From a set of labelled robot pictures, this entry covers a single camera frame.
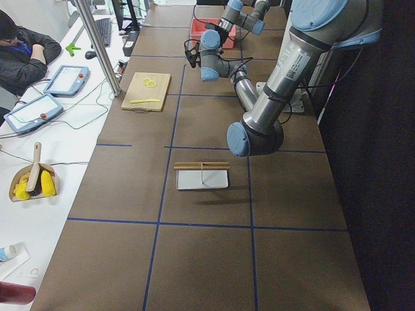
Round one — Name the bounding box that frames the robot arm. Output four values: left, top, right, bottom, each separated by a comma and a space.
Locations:
218, 0, 292, 35
199, 1, 384, 157

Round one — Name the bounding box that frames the white rectangular tray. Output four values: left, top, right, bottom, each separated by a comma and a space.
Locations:
176, 170, 229, 190

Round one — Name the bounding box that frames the wooden rack with two rods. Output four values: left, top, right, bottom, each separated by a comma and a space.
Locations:
173, 161, 230, 173

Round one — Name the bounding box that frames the yellow plastic knife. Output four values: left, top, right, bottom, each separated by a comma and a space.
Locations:
130, 98, 160, 104

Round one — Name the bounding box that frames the bamboo cutting board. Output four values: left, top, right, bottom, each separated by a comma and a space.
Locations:
121, 72, 171, 112

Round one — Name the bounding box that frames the pink plastic bin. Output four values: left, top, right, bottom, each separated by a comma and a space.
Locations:
189, 17, 236, 50

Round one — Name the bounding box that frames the black power supply box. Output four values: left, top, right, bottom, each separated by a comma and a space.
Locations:
123, 31, 139, 57

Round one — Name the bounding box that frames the teach pendant far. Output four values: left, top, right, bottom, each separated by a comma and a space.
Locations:
43, 65, 89, 97

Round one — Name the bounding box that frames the teach pendant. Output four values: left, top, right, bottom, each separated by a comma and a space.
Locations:
4, 94, 64, 133
43, 65, 89, 97

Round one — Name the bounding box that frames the black keyboard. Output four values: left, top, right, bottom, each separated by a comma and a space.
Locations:
95, 17, 112, 47

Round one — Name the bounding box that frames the dustpan with brush and corn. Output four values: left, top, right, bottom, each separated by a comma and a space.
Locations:
9, 142, 59, 202

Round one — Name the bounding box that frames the teach pendant near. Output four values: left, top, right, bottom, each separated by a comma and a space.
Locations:
4, 94, 64, 133

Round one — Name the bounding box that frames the seated person in black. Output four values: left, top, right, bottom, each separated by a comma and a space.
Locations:
1, 11, 62, 97

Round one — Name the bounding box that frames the red cylinder bottle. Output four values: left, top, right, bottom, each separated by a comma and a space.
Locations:
1, 282, 36, 305

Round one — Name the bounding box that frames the aluminium frame post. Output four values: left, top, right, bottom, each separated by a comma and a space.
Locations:
73, 0, 122, 97

